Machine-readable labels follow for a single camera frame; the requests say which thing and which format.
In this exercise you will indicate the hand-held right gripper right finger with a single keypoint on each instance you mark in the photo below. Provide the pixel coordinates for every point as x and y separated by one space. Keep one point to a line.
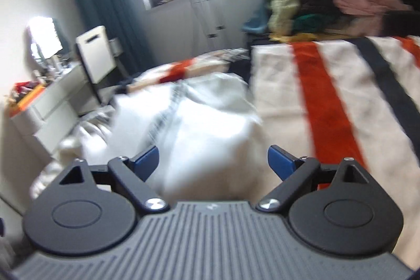
279 160

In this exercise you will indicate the white garment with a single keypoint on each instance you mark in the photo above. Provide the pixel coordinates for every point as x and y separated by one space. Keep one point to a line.
203 129

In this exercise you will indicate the striped blanket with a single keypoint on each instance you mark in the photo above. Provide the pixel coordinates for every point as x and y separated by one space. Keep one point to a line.
331 109

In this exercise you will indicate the green garment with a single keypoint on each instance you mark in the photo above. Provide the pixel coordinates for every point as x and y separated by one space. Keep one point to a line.
310 22

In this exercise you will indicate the orange box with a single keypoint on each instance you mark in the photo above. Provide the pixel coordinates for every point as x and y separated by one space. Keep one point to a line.
28 99

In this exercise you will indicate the white-backed chair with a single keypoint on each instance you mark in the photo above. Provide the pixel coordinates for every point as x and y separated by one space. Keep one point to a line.
95 53

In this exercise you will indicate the black sofa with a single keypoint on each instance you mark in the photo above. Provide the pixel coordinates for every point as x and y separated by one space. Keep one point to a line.
402 17

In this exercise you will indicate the round mirror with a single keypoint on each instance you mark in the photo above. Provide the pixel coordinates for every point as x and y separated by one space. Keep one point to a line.
44 37

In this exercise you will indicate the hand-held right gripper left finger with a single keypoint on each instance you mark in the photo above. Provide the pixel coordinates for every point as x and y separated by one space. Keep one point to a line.
147 158

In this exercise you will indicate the white dresser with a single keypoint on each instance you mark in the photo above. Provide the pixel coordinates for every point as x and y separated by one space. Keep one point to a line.
49 106

